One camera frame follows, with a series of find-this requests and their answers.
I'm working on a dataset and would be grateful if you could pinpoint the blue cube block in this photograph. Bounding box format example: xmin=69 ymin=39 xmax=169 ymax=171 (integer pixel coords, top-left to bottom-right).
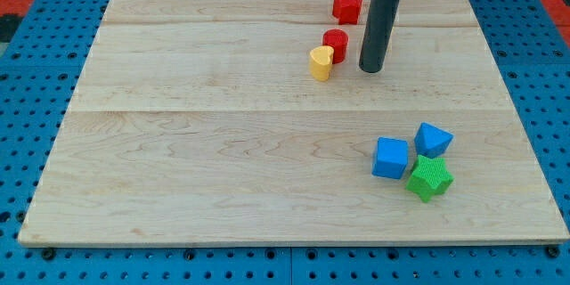
xmin=371 ymin=137 xmax=408 ymax=179

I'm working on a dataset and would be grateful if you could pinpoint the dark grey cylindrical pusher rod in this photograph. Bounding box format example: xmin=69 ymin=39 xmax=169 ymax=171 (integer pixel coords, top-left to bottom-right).
xmin=359 ymin=0 xmax=400 ymax=73

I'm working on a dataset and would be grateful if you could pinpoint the light wooden board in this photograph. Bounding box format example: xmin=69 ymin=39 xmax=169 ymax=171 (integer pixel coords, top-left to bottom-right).
xmin=18 ymin=0 xmax=569 ymax=248

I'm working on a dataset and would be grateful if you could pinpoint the red cylinder block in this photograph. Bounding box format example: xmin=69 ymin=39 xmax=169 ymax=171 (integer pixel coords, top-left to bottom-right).
xmin=322 ymin=28 xmax=349 ymax=64

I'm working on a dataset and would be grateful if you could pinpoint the blue triangular prism block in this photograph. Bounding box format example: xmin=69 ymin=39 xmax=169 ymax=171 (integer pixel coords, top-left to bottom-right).
xmin=414 ymin=122 xmax=454 ymax=159

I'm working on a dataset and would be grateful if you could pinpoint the yellow heart block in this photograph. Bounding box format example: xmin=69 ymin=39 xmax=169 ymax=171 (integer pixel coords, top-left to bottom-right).
xmin=309 ymin=45 xmax=334 ymax=82

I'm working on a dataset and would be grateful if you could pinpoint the green star block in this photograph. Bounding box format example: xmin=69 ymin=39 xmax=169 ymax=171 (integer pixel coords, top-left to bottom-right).
xmin=405 ymin=155 xmax=454 ymax=203

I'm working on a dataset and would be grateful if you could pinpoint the red star block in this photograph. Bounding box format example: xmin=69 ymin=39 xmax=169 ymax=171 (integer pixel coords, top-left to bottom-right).
xmin=332 ymin=0 xmax=362 ymax=25

